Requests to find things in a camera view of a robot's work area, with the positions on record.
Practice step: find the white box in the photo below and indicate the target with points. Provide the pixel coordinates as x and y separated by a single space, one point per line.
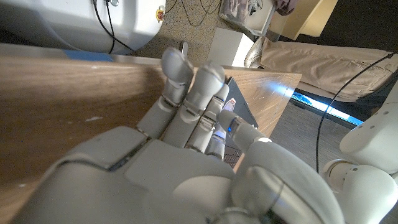
228 46

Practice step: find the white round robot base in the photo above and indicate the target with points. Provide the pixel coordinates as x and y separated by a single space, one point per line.
62 25

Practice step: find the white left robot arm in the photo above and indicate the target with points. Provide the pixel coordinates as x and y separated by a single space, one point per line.
373 140

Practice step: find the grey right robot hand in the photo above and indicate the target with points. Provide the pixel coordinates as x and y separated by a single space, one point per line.
155 180

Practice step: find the white shoe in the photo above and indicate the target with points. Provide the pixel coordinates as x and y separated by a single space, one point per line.
253 53

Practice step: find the dark laptop with stickers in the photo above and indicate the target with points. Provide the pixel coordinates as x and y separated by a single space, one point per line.
242 109

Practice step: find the bystander person hand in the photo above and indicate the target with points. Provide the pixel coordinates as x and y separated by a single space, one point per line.
284 6

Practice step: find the cream board furniture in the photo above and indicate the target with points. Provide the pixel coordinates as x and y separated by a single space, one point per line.
308 18

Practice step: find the beige trouser leg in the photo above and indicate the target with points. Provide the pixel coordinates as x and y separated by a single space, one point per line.
326 68

